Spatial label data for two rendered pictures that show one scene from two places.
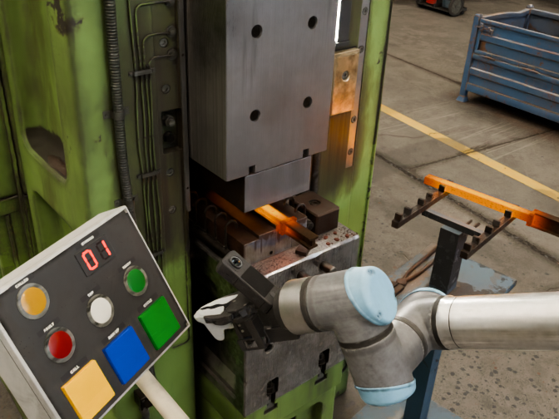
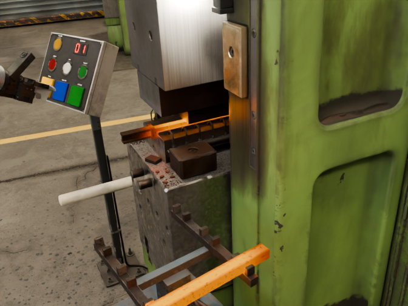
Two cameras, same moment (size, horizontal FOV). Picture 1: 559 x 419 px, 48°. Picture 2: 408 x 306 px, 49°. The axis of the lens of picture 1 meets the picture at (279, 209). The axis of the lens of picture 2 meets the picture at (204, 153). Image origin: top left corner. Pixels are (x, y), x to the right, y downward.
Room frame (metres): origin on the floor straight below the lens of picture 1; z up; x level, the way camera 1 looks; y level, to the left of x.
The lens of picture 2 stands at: (1.84, -1.21, 1.57)
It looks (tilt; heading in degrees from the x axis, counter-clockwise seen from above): 27 degrees down; 106
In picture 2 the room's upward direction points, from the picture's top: 3 degrees counter-clockwise
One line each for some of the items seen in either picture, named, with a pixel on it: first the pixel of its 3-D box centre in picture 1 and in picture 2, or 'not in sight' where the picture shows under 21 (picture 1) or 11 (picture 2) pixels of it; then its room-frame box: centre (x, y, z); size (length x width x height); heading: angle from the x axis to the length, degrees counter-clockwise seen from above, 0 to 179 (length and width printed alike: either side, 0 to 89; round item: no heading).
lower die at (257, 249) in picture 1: (228, 205); (211, 124); (1.49, 0.14, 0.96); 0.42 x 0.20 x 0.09; 40
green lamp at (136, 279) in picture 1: (136, 280); (82, 71); (0.96, 0.26, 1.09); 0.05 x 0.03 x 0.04; 130
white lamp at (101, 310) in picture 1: (101, 310); (67, 68); (0.87, 0.31, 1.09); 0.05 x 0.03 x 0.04; 130
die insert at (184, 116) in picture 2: not in sight; (224, 102); (1.53, 0.15, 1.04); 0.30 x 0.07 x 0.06; 40
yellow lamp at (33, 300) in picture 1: (33, 301); (57, 44); (0.79, 0.39, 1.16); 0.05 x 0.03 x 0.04; 130
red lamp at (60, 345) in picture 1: (60, 344); (52, 64); (0.77, 0.35, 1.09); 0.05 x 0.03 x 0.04; 130
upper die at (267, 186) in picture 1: (227, 152); (209, 80); (1.49, 0.14, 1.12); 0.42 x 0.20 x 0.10; 40
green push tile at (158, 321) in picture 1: (158, 322); (76, 96); (0.94, 0.22, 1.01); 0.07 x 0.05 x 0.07; 155
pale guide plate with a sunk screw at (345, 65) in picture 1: (342, 81); (235, 59); (1.63, -0.15, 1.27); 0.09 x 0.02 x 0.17; 130
